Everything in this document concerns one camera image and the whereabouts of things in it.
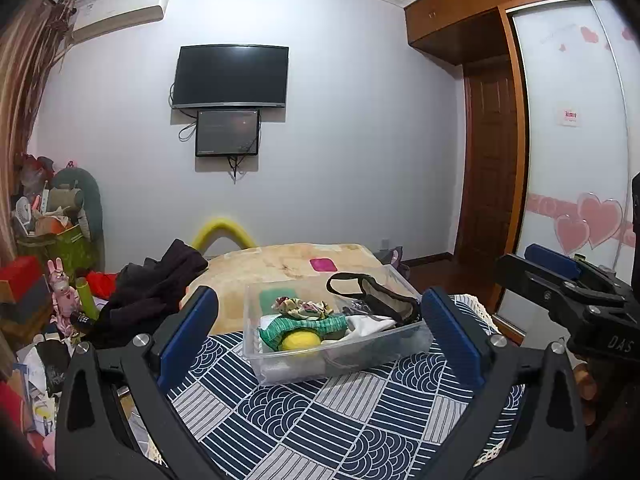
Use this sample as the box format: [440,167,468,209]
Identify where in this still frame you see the black chain hat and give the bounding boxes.
[326,272,422,326]

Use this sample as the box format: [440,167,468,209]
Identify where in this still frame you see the green knitted cloth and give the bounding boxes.
[258,314,348,351]

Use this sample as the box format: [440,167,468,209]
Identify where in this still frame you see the white sock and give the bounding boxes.
[345,315,396,337]

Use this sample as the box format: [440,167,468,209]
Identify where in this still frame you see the yellow plush ball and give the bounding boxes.
[279,330,322,351]

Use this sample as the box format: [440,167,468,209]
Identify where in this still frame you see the floral fabric scrunchie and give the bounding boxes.
[271,296,333,321]

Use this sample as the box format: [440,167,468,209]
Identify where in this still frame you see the yellow green sponge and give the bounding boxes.
[258,287,297,315]

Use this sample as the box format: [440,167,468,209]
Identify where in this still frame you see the white foam block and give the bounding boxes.
[256,351,326,385]

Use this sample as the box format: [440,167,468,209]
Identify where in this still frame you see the right hand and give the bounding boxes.
[573,363,598,401]

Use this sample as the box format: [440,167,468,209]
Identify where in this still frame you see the black clothing pile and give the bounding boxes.
[84,240,208,349]

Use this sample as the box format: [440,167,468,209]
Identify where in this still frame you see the beige patterned blanket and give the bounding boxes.
[180,243,382,335]

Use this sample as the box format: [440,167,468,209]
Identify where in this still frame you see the blue white patterned cloth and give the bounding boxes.
[124,291,526,480]

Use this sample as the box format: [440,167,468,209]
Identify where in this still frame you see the clear plastic storage bin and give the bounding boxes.
[243,266,433,386]

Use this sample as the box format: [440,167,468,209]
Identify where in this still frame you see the yellow foam arch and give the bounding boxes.
[191,217,257,254]

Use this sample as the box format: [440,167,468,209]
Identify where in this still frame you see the pink rabbit doll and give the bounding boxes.
[47,258,81,337]

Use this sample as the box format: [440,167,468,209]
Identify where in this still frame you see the brown wooden door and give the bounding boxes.
[456,62,518,269]

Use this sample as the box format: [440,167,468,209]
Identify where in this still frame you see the green cardboard box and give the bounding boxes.
[16,226,99,283]

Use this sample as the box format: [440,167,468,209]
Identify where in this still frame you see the dark green cushion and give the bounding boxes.
[53,167,104,254]

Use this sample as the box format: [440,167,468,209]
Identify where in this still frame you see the red box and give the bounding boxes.
[0,256,42,304]

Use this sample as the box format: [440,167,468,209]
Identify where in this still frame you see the white sliding wardrobe door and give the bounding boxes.
[511,0,639,281]

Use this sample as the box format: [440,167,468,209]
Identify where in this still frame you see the wooden overhead cabinet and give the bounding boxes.
[405,0,544,65]

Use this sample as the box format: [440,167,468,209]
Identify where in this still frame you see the white air conditioner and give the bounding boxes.
[72,0,169,44]

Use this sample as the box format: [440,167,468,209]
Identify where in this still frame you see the striped brown curtain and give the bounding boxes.
[1,0,76,263]

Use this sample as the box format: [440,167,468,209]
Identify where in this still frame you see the small black wall monitor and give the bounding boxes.
[195,108,260,158]

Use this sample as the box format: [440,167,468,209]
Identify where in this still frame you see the large black wall television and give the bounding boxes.
[172,44,290,110]

